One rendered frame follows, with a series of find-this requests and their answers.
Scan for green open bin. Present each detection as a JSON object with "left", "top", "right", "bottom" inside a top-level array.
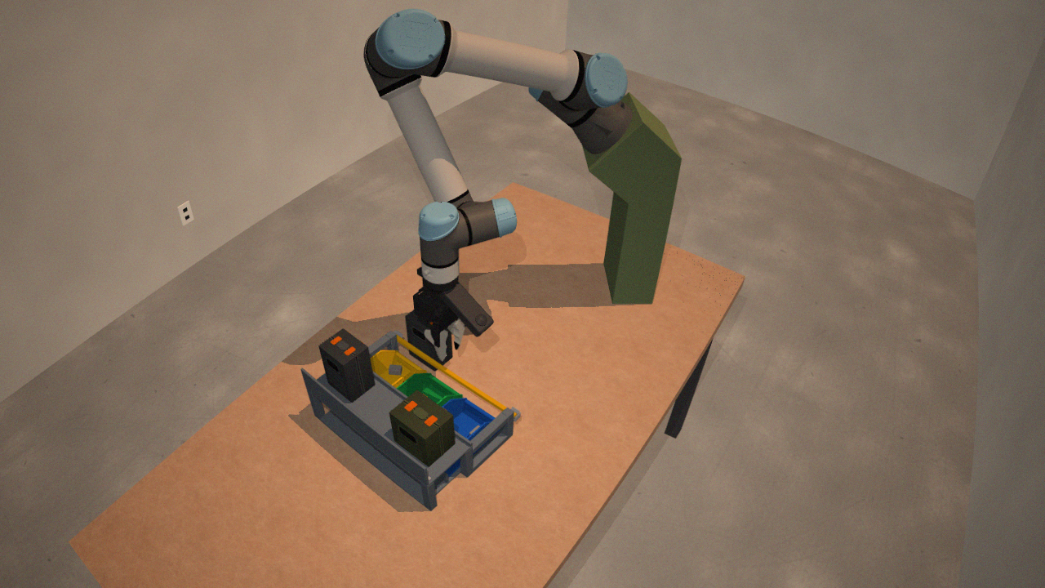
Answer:
[{"left": 397, "top": 373, "right": 462, "bottom": 407}]

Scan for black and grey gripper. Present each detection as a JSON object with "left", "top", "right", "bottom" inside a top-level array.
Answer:
[{"left": 413, "top": 267, "right": 465, "bottom": 361}]

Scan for grey metal shelf rack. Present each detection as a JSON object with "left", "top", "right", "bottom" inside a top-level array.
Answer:
[{"left": 301, "top": 368, "right": 521, "bottom": 511}]

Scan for yellow bar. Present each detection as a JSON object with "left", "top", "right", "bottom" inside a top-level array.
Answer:
[{"left": 397, "top": 335, "right": 506, "bottom": 411}]

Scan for blue bin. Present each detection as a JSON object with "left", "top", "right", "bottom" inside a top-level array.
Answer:
[{"left": 442, "top": 398, "right": 495, "bottom": 477}]

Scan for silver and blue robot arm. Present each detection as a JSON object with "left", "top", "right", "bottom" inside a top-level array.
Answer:
[{"left": 364, "top": 9, "right": 633, "bottom": 336}]

